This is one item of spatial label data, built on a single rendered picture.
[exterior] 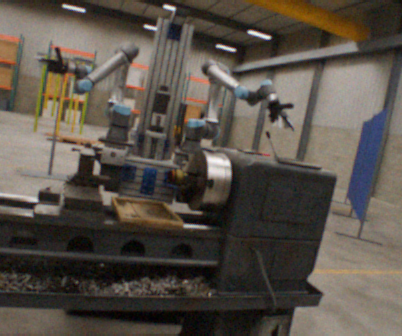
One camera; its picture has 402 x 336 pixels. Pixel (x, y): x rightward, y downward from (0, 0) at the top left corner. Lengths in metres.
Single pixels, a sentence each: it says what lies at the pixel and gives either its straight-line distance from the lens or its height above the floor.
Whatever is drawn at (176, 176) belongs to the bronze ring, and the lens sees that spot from 1.76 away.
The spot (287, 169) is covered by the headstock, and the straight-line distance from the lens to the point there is 1.81.
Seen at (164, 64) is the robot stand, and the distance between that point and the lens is 2.53.
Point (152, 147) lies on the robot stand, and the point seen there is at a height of 1.15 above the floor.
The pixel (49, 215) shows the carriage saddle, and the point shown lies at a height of 0.90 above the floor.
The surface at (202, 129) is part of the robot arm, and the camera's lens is 2.38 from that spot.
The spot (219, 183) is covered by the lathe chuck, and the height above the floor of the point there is 1.11.
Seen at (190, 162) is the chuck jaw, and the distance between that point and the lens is 1.85.
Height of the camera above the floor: 1.36
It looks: 7 degrees down
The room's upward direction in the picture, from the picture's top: 11 degrees clockwise
